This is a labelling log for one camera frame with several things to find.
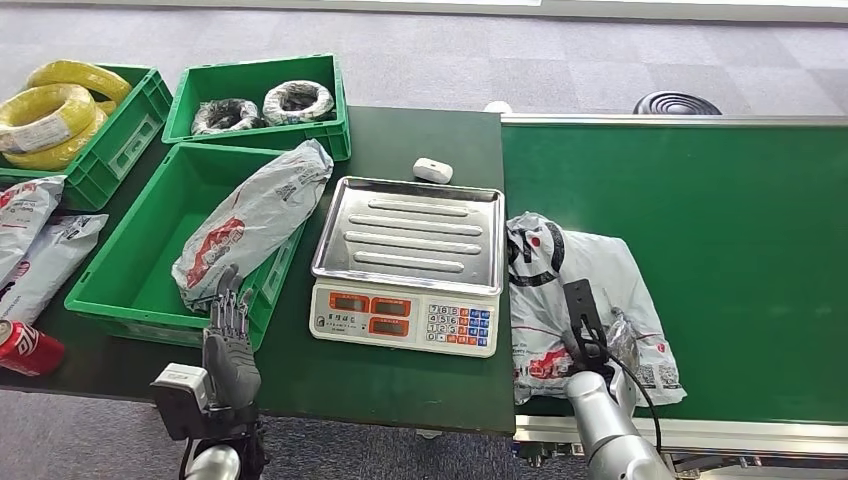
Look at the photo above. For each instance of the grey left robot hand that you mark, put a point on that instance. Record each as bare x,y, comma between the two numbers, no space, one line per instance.
232,371

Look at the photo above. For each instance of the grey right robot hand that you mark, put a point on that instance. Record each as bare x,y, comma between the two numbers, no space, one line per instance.
623,344

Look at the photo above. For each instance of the large grey courier package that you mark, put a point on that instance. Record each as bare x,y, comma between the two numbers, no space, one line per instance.
596,265

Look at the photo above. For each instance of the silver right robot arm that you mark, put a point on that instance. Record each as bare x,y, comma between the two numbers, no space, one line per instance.
606,430

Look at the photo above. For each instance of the large green plastic basket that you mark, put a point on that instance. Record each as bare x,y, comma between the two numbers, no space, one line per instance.
139,265

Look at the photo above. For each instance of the long grey courier package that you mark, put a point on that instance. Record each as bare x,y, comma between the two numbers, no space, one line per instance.
258,212

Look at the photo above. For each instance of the green basket with yellow coils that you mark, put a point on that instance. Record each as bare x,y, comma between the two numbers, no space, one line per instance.
129,139

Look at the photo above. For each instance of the green basket with wrapped coils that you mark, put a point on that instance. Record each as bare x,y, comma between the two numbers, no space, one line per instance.
255,71

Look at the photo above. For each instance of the green conveyor belt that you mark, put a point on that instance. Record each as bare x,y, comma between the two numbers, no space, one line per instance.
729,232

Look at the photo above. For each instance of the red soda can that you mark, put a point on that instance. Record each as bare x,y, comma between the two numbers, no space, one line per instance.
28,351

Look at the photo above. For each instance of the white electronic scale steel tray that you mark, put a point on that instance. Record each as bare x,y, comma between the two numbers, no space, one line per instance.
407,245

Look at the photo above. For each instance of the black round ribbed object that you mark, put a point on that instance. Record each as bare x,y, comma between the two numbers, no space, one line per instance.
676,104

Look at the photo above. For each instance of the small white case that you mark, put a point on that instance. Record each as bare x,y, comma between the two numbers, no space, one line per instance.
432,171

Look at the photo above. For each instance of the small white round object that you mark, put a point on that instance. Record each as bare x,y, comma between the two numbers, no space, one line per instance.
498,107

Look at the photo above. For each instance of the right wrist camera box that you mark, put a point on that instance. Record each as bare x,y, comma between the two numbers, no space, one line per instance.
583,311

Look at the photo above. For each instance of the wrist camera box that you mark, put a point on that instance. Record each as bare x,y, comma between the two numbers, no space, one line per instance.
583,311
179,401

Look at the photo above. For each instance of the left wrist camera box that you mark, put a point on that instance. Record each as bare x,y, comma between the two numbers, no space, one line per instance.
179,401

